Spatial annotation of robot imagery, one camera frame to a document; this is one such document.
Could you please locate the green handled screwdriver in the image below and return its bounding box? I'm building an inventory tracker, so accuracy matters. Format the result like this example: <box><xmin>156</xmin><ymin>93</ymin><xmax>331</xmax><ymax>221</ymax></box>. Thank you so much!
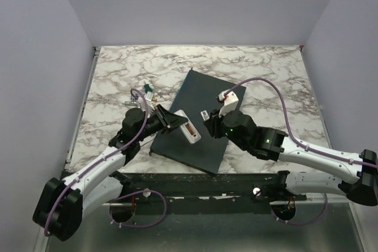
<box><xmin>144</xmin><ymin>83</ymin><xmax>152</xmax><ymax>93</ymax></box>

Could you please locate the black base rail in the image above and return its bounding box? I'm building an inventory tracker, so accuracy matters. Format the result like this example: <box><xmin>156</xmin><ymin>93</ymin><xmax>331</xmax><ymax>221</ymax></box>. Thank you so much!
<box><xmin>60</xmin><ymin>171</ymin><xmax>308</xmax><ymax>214</ymax></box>

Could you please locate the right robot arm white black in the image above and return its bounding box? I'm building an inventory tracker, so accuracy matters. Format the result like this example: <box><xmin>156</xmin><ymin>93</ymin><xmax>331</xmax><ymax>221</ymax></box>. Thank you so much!
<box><xmin>201</xmin><ymin>110</ymin><xmax>377</xmax><ymax>207</ymax></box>

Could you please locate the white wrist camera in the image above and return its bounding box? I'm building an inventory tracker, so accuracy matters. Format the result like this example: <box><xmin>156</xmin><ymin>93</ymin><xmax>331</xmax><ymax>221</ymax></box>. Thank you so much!
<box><xmin>217</xmin><ymin>90</ymin><xmax>239</xmax><ymax>117</ymax></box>
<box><xmin>145</xmin><ymin>91</ymin><xmax>154</xmax><ymax>111</ymax></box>

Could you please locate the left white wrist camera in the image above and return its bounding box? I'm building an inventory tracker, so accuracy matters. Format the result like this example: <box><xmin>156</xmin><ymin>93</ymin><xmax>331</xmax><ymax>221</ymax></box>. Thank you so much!
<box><xmin>145</xmin><ymin>91</ymin><xmax>154</xmax><ymax>111</ymax></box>

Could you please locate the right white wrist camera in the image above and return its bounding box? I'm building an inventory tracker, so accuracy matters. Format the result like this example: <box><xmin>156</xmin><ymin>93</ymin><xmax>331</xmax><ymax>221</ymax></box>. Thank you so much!
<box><xmin>217</xmin><ymin>90</ymin><xmax>239</xmax><ymax>117</ymax></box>

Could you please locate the white remote control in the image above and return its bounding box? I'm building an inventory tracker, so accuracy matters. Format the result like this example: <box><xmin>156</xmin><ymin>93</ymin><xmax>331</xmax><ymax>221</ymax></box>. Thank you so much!
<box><xmin>174</xmin><ymin>110</ymin><xmax>201</xmax><ymax>144</ymax></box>

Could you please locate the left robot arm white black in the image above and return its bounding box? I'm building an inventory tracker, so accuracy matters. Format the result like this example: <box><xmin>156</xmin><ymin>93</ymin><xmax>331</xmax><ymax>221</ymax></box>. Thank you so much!
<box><xmin>32</xmin><ymin>105</ymin><xmax>189</xmax><ymax>241</ymax></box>

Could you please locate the dark flat metal box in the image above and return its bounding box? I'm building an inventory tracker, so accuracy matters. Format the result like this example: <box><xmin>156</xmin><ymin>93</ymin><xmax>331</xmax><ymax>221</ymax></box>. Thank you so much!
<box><xmin>150</xmin><ymin>70</ymin><xmax>234</xmax><ymax>174</ymax></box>

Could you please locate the chrome metal fitting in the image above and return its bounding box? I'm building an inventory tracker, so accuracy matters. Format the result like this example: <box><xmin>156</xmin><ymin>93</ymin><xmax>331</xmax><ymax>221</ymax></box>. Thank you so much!
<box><xmin>124</xmin><ymin>94</ymin><xmax>141</xmax><ymax>108</ymax></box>

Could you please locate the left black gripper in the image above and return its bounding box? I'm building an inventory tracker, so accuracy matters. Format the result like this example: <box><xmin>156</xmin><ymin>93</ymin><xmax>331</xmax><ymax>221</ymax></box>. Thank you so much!
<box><xmin>136</xmin><ymin>104</ymin><xmax>188</xmax><ymax>142</ymax></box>

